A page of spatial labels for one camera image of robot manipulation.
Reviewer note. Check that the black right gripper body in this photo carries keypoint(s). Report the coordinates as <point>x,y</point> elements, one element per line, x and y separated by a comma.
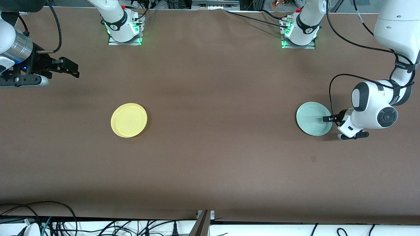
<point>40,62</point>

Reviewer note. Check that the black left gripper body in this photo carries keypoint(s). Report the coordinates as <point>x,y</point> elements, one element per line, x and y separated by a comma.
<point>341,116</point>

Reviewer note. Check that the pale green round plate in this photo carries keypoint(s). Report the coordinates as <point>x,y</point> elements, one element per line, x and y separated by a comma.
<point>311,119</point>

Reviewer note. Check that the yellow round plate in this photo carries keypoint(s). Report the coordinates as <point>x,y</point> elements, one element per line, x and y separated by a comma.
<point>129,120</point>

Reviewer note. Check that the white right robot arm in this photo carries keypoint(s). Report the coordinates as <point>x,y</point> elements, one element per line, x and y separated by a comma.
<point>115,19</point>

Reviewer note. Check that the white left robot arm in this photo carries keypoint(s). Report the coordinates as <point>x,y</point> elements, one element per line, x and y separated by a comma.
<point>374,108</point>

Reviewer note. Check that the brown table cover sheet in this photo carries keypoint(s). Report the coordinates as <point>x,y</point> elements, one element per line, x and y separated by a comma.
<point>210,170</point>

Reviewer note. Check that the white lower shelf board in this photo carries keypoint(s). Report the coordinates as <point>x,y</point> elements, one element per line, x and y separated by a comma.
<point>262,231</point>

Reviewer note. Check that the grey metal rack unit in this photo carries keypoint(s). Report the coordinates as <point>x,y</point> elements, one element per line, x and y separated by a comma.
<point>215,5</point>

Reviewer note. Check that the slanted aluminium profile bar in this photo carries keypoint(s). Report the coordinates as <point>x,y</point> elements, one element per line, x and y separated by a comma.
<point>200,227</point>

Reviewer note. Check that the black power plug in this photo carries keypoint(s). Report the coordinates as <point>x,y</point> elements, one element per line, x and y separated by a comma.
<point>175,231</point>

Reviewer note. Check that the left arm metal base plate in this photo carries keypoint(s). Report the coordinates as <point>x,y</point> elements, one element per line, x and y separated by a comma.
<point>297,47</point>

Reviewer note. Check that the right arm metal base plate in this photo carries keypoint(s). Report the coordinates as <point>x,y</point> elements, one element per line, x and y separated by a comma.
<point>140,32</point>

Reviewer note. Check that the small metal corner bracket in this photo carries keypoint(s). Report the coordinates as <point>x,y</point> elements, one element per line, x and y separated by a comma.
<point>212,214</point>

